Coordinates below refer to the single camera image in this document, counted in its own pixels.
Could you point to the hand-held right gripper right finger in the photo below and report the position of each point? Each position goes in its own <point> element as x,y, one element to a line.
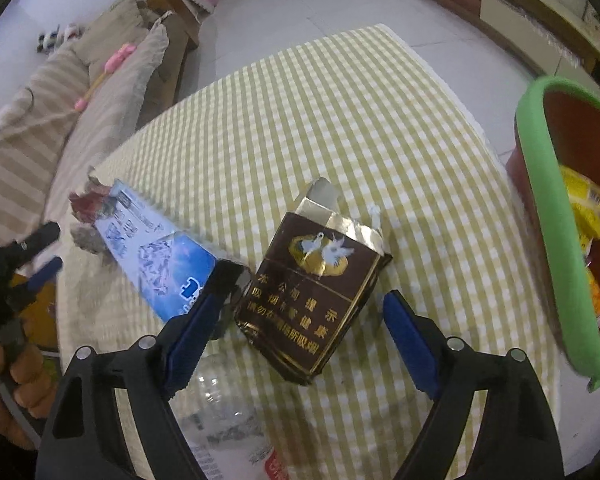
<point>410,340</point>

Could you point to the person's left hand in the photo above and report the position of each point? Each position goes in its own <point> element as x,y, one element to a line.
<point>25,375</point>

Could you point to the clear plastic bottle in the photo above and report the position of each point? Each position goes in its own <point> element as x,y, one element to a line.
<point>220,410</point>

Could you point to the crumpled reddish wrapper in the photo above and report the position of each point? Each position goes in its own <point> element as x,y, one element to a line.
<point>87,205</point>

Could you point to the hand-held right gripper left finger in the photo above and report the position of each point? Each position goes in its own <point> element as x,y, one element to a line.
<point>195,330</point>

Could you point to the pink toy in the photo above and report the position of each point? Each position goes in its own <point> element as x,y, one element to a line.
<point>115,60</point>

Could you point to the striped beige sofa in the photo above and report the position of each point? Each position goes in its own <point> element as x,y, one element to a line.
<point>40,125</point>

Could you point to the red bin with green rim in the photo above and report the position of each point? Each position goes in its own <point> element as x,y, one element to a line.
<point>555,240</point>

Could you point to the blue and white packet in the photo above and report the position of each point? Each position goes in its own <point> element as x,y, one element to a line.
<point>150,255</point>

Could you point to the yellow snack packet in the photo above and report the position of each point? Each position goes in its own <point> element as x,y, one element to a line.
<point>585,205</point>

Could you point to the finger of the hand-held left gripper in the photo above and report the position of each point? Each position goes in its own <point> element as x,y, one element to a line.
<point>45,271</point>
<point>40,237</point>

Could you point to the wooden television cabinet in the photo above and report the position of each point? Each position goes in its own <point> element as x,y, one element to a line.
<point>530,10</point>

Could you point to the black and white plush toy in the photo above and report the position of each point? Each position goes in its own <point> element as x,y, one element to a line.
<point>60,37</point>

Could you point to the brown cigarette pack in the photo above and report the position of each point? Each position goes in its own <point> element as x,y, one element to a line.
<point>305,300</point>

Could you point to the yellow checked tablecloth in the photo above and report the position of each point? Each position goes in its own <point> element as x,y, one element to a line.
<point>330,120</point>

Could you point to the orange snack packet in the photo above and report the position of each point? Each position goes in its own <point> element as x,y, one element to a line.
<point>596,295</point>

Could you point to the beige pillow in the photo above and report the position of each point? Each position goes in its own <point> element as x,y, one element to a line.
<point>110,25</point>

